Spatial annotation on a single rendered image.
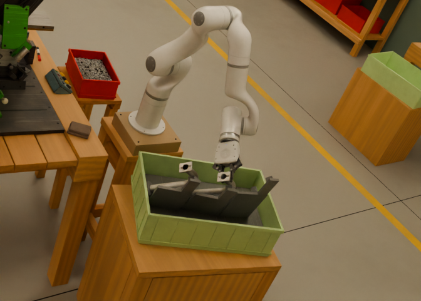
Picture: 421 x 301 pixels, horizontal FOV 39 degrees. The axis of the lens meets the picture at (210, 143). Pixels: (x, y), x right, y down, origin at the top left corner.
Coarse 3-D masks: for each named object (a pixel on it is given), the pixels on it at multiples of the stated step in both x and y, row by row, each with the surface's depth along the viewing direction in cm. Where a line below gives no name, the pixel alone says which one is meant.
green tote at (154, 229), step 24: (144, 168) 278; (168, 168) 280; (240, 168) 289; (144, 192) 252; (144, 216) 247; (168, 216) 244; (264, 216) 279; (144, 240) 249; (168, 240) 252; (192, 240) 255; (216, 240) 257; (240, 240) 260; (264, 240) 263
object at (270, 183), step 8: (272, 176) 256; (264, 184) 257; (272, 184) 256; (240, 192) 258; (248, 192) 260; (256, 192) 262; (264, 192) 261; (232, 200) 262; (240, 200) 263; (248, 200) 264; (256, 200) 266; (224, 208) 267; (232, 208) 268; (240, 208) 269; (248, 208) 271; (224, 216) 273; (232, 216) 274; (240, 216) 276; (248, 216) 277
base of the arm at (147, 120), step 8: (144, 96) 288; (144, 104) 288; (152, 104) 286; (160, 104) 286; (136, 112) 302; (144, 112) 290; (152, 112) 288; (160, 112) 290; (128, 120) 295; (136, 120) 296; (144, 120) 292; (152, 120) 291; (160, 120) 304; (136, 128) 291; (144, 128) 294; (152, 128) 295; (160, 128) 298
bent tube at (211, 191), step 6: (222, 174) 244; (228, 174) 242; (222, 180) 242; (228, 180) 241; (234, 186) 249; (198, 192) 260; (204, 192) 258; (210, 192) 257; (216, 192) 256; (222, 192) 255
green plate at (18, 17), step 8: (8, 8) 275; (16, 8) 277; (24, 8) 279; (8, 16) 277; (16, 16) 279; (24, 16) 281; (8, 24) 278; (16, 24) 280; (24, 24) 282; (0, 32) 285; (8, 32) 280; (16, 32) 282; (24, 32) 284; (8, 40) 281; (16, 40) 283; (24, 40) 285; (8, 48) 283; (16, 48) 285
